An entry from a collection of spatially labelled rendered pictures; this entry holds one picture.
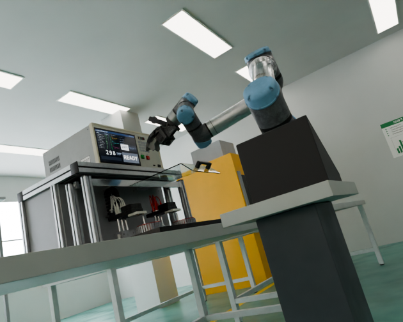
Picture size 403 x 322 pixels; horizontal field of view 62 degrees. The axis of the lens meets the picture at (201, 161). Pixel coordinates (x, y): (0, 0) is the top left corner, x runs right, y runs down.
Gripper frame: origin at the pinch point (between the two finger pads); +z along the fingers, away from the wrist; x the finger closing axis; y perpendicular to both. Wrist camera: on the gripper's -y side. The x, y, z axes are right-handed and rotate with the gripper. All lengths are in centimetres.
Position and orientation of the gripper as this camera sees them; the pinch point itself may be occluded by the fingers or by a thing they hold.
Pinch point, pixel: (147, 147)
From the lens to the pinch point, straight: 172.1
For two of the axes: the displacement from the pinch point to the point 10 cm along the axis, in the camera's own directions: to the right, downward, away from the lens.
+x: 5.4, 0.8, 8.4
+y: 5.6, 7.0, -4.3
